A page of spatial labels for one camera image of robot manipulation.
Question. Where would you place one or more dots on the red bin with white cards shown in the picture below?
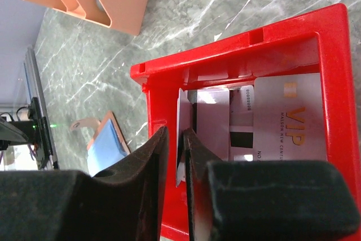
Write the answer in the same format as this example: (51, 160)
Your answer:
(317, 41)

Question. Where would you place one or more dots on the white cards stack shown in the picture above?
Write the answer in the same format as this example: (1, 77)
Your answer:
(274, 118)

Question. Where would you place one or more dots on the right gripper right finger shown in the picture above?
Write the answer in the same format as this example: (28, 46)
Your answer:
(265, 200)

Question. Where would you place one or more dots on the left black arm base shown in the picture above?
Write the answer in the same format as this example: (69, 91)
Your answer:
(37, 129)

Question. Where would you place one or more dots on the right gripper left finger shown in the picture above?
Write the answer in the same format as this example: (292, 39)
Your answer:
(122, 202)

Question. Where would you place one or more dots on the white credit card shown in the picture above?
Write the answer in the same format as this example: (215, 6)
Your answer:
(186, 99)

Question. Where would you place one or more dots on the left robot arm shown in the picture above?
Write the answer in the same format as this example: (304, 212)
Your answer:
(11, 134)

